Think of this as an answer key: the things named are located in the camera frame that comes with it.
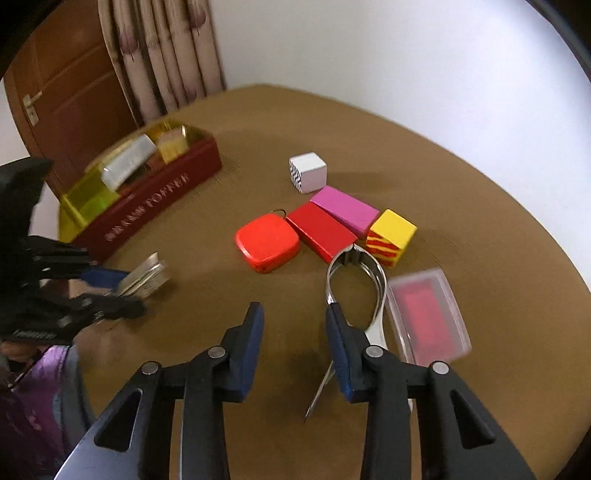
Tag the silver metal object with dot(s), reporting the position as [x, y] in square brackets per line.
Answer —
[145, 276]

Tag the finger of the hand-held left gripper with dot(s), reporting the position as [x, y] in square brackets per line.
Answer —
[104, 278]
[115, 308]

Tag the purple clothing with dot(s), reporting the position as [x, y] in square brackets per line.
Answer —
[41, 406]

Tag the brown wooden door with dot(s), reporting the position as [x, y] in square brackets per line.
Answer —
[74, 69]

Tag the red rectangular block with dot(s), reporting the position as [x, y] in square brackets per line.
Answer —
[318, 228]

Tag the yellow cube with red stripes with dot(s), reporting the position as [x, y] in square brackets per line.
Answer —
[392, 230]

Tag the white rectangular block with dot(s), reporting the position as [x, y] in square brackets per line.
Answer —
[127, 161]

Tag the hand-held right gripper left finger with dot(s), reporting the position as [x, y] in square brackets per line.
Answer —
[249, 341]

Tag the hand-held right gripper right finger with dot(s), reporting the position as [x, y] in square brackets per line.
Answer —
[340, 350]

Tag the red rounded tape measure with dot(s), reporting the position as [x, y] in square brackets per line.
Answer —
[265, 242]

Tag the white cube with black stripes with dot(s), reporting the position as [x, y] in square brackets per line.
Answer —
[311, 170]

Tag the yellow-green block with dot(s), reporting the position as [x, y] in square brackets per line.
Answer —
[90, 201]

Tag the clear plastic box red insert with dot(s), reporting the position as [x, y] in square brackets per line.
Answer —
[425, 314]

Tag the beige floral curtain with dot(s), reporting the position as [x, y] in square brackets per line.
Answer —
[161, 55]

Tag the red box with gold lining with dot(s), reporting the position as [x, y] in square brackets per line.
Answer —
[152, 203]

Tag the pink rectangular block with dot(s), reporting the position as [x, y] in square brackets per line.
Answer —
[344, 207]

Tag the gold rectangular block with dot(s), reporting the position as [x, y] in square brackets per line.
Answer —
[171, 144]

